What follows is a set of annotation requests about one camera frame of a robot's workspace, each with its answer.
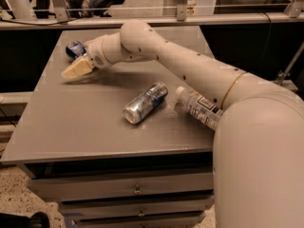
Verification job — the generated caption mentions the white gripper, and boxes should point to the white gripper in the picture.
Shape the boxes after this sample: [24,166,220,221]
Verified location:
[61,36,111,79]

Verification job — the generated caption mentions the blue pepsi can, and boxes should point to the blue pepsi can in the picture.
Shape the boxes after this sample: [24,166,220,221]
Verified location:
[66,41,86,60]

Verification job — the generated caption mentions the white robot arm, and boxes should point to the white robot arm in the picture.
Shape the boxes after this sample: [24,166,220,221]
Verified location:
[63,20,304,228]

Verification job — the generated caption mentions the silver blue slim can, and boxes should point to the silver blue slim can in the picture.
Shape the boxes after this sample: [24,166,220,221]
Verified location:
[123,82,168,124]

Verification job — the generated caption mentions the grey drawer cabinet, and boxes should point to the grey drawer cabinet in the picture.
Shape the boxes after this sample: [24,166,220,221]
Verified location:
[1,29,214,228]

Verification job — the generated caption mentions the clear plastic water bottle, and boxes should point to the clear plastic water bottle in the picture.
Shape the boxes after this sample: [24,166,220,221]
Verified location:
[174,86,223,130]

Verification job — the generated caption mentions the black hanging cable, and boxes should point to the black hanging cable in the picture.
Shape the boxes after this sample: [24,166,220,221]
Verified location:
[260,12,273,54]

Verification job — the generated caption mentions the grey metal rail frame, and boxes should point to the grey metal rail frame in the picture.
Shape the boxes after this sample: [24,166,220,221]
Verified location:
[0,0,304,30]

